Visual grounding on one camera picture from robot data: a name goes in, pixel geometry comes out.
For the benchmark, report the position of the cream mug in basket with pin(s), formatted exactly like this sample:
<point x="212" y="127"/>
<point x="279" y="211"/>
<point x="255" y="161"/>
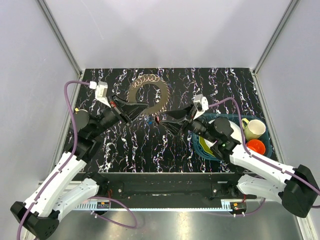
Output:
<point x="253" y="129"/>

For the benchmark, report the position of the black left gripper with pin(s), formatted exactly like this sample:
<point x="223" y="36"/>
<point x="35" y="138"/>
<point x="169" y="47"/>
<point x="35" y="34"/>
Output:
<point x="129" y="110"/>

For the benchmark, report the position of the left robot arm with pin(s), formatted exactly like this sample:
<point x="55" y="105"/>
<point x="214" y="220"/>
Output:
<point x="42" y="212"/>

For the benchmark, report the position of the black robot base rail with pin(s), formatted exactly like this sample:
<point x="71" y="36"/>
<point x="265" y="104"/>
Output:
<point x="208" y="186"/>

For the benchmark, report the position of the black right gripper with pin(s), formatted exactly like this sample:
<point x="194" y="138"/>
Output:
<point x="176" y="126"/>

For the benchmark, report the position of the yellow-green plate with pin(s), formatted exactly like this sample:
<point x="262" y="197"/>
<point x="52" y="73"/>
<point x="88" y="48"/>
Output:
<point x="204" y="146"/>

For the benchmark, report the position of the teal plastic dish basket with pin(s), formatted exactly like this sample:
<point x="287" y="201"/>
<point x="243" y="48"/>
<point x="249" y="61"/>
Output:
<point x="265" y="138"/>

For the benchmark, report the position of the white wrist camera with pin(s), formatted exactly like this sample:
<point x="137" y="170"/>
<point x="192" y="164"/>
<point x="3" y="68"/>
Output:
<point x="201" y="104"/>
<point x="100" y="91"/>

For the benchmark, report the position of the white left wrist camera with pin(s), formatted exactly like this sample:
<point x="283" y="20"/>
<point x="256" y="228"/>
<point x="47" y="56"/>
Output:
<point x="100" y="91"/>

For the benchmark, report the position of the orange cup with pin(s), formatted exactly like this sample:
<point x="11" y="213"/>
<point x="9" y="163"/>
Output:
<point x="256" y="146"/>

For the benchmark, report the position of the white plate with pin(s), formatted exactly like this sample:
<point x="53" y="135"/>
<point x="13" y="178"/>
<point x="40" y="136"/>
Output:
<point x="235" y="135"/>

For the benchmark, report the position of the right aluminium frame post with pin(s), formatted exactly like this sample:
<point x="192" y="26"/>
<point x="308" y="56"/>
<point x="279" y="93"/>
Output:
<point x="276" y="34"/>

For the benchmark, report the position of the aluminium frame post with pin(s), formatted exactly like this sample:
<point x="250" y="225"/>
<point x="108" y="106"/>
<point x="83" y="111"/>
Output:
<point x="276" y="34"/>
<point x="59" y="36"/>

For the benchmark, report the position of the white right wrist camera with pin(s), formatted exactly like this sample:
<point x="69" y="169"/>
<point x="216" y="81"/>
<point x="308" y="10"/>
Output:
<point x="201" y="104"/>

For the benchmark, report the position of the left aluminium frame post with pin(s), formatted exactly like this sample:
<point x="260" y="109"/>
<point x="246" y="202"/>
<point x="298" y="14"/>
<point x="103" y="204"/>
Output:
<point x="59" y="36"/>

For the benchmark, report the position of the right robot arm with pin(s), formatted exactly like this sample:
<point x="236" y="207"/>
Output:
<point x="293" y="187"/>

